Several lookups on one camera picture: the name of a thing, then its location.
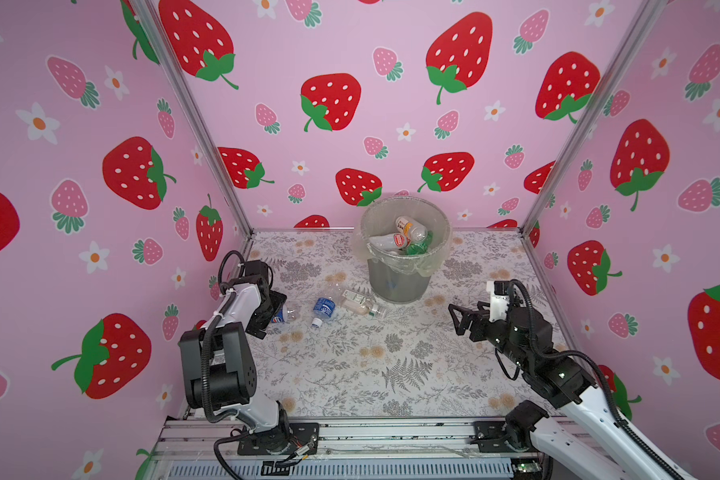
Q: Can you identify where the Pepsi water bottle blue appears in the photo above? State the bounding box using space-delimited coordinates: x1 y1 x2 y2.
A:
272 305 300 323

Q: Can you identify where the bottle yellow white label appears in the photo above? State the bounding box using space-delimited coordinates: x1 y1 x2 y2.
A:
395 216 429 243

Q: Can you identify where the white bottle red cap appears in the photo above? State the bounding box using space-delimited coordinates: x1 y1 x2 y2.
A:
368 233 410 252

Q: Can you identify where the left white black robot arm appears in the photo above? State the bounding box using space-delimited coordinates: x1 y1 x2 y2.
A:
178 260 319 466

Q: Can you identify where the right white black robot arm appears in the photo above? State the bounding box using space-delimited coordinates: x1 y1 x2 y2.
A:
448 302 690 479

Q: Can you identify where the grey mesh waste bin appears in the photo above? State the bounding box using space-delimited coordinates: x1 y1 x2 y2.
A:
360 196 454 306

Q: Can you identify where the Pocari Sweat bottle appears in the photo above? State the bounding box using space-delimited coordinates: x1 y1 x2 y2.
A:
311 297 336 329

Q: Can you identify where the clear bottle white green label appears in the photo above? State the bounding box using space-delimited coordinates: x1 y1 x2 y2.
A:
341 289 387 319

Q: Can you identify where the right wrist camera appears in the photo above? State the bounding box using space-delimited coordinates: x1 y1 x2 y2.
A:
486 280 512 322

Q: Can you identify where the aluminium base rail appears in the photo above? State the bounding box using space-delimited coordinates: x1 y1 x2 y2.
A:
138 417 630 479

